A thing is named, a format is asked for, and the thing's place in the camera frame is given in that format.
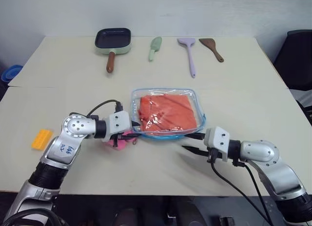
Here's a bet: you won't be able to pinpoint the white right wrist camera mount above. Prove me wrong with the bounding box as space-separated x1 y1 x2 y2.
203 126 231 162

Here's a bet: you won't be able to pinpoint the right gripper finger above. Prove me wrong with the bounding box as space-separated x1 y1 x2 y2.
181 145 210 157
185 132 206 140

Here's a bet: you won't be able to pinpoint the green silicone scoop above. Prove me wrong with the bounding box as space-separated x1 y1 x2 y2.
148 36 163 62

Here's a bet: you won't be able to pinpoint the small black block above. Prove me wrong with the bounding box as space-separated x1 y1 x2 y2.
219 216 237 226

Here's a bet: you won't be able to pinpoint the yellow toy building brick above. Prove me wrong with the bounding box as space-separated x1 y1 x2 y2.
31 129 54 151

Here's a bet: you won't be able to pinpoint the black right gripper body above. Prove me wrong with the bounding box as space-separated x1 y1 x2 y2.
207 148 220 164

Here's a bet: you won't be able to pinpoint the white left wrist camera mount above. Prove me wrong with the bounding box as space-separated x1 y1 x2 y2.
101 110 131 142

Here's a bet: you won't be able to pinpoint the pink plush toy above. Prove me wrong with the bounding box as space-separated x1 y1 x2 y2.
103 130 134 151

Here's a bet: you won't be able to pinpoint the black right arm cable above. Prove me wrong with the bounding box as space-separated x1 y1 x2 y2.
240 161 271 221

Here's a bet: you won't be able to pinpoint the green square frying pan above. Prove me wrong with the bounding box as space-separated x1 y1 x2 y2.
94 27 133 74

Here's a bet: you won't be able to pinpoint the brown wooden spatula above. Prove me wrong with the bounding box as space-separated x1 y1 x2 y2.
198 38 225 63

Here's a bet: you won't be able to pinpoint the purple silicone spatula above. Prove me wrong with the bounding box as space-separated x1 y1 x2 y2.
176 37 196 79

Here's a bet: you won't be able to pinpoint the blue plastic basins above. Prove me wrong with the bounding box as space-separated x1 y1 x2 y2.
0 64 23 82

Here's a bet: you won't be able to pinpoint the black looped cable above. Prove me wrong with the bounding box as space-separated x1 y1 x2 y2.
0 207 63 226

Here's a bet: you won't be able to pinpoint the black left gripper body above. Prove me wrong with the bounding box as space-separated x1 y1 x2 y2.
110 129 133 149

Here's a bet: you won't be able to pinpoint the clear zip pouch orange cloth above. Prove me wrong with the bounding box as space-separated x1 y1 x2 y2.
129 88 207 141

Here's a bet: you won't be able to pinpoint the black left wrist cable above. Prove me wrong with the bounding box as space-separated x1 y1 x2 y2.
87 99 124 116

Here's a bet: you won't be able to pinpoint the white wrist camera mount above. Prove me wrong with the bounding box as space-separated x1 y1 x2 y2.
101 110 131 142
203 126 231 162

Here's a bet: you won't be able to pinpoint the black chair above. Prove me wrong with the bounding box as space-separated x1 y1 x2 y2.
273 29 312 92

